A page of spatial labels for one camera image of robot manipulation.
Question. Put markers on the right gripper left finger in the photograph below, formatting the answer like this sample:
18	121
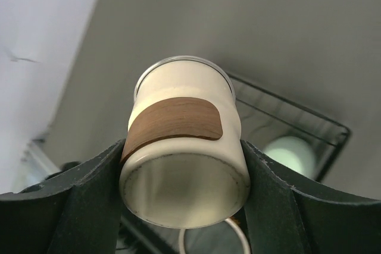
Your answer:
77	211

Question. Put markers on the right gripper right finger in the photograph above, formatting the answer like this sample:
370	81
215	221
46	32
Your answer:
289	213

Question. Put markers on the mint green plastic cup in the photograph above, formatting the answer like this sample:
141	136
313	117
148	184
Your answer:
294	153

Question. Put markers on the small steel cup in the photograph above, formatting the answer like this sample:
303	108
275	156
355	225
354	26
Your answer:
182	164

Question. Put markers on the red and black skull mug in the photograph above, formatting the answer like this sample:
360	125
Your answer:
224	237

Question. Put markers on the black wire dish rack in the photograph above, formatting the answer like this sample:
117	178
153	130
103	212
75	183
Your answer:
266	117

